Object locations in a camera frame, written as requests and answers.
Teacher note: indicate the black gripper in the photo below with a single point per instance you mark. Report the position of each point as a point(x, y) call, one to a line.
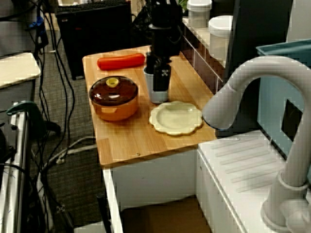
point(165, 43)

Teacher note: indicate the light blue plastic cup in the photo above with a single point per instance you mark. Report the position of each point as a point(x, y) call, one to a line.
point(158, 97)

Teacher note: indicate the red toy sausage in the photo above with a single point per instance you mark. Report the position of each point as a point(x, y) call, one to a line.
point(121, 61)

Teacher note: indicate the brown lid with yellow knob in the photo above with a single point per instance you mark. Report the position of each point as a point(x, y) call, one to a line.
point(113, 91)

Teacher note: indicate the cream flower-shaped plate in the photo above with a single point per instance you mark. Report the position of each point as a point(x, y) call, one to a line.
point(176, 119)

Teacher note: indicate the orange toy pot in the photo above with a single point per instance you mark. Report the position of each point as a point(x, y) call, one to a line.
point(116, 110)

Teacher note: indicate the black computer tower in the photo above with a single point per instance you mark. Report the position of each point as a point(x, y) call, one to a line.
point(97, 36)

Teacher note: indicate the white jar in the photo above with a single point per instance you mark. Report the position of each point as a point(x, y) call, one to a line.
point(199, 14)

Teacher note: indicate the white lidded canister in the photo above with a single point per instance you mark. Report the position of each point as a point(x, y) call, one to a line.
point(219, 36)

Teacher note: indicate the white toy kitchen cabinet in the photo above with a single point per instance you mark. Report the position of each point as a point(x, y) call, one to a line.
point(150, 179)

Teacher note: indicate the black upright panel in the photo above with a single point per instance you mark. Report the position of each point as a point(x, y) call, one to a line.
point(255, 24)

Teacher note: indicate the grey toy faucet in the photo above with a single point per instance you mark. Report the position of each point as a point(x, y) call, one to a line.
point(267, 70)

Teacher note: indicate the teal box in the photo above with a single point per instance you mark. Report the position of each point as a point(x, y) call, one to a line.
point(272, 102)

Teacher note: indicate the white toy sink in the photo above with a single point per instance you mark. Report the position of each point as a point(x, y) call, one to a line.
point(243, 165)

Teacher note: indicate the cream board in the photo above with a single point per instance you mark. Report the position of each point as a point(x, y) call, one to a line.
point(17, 68)

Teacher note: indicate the aluminium frame rail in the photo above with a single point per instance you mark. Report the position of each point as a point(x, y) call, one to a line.
point(19, 170)

